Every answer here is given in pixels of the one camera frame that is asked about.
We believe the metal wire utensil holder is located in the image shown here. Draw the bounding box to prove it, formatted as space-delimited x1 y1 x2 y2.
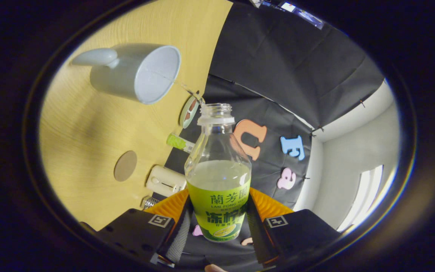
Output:
142 196 160 210

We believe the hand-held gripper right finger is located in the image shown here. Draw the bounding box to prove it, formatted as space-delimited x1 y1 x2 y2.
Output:
246 187 342 265

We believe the pale green plate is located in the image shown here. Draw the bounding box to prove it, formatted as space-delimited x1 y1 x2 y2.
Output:
179 95 200 129

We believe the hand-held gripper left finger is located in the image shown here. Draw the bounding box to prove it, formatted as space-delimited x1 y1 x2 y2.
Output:
82 188 193 267

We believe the clear juice bottle green label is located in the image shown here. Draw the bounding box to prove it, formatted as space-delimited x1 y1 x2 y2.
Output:
184 103 252 243

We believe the white cup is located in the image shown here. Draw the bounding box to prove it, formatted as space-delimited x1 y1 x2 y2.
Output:
71 43 181 105

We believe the round brown coaster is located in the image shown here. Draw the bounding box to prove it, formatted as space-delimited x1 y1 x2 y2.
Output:
113 150 138 182

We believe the wooden table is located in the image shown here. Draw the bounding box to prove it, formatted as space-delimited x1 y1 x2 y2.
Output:
39 0 234 232

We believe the tall white green drink bottle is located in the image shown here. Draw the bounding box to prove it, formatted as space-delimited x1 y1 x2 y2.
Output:
166 133 196 154

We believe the black backdrop cloth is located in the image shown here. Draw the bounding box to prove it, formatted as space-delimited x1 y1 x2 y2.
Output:
161 0 386 272

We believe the cream toaster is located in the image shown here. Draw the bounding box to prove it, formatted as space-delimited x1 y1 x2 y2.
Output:
146 165 187 198

